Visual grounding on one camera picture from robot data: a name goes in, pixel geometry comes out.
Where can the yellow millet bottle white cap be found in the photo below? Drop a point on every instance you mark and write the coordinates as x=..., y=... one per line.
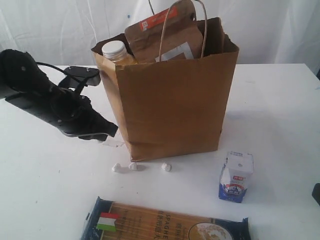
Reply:
x=116, y=52

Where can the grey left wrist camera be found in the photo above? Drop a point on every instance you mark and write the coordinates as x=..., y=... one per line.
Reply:
x=77, y=74

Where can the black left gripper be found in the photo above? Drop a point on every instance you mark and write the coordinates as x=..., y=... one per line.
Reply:
x=73, y=115

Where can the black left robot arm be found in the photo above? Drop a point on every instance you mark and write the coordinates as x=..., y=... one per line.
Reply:
x=24, y=85

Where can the brown snack pouch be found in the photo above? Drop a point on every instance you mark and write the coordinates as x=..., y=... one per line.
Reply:
x=169, y=35

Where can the clear tape piece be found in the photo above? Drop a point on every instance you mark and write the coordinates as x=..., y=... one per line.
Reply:
x=113, y=143

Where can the spaghetti packet dark blue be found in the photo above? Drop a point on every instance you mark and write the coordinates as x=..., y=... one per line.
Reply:
x=110, y=220

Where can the brown paper bag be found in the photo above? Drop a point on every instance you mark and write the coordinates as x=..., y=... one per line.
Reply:
x=173, y=107

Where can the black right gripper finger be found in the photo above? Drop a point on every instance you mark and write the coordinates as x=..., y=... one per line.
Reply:
x=316, y=193

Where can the small white blue milk carton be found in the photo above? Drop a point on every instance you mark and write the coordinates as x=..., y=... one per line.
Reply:
x=235, y=176

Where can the small white candy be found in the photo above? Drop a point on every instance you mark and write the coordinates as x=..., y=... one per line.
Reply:
x=133, y=166
x=166, y=167
x=117, y=168

